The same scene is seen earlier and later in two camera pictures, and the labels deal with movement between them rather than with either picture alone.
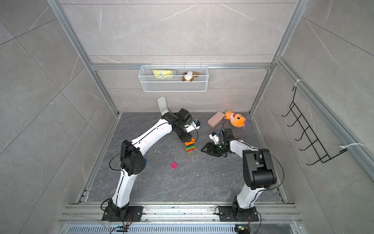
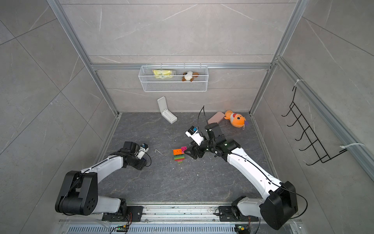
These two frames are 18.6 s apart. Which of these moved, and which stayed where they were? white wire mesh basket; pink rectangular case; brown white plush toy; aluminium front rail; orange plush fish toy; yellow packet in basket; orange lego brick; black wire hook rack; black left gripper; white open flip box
Moved: black left gripper; orange lego brick
Stayed: aluminium front rail; orange plush fish toy; yellow packet in basket; brown white plush toy; white wire mesh basket; white open flip box; black wire hook rack; pink rectangular case
